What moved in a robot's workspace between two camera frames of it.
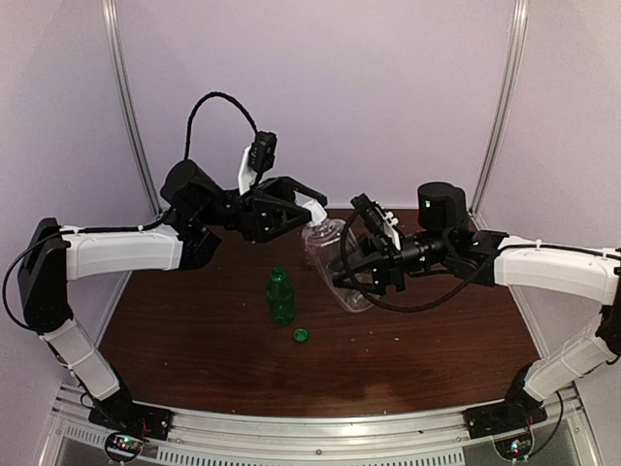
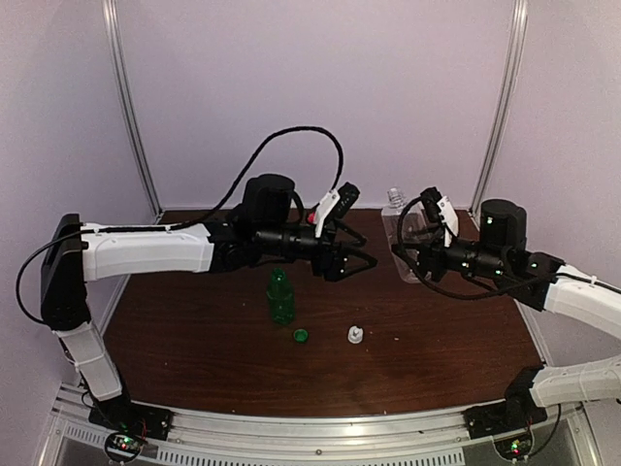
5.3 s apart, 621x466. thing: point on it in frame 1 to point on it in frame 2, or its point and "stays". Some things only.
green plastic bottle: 280,297 stays
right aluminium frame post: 520,28 stays
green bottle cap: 300,335 stays
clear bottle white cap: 322,243 to 413,220
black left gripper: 261,213 to 332,266
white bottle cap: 318,214 to 355,334
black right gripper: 387,270 to 427,252
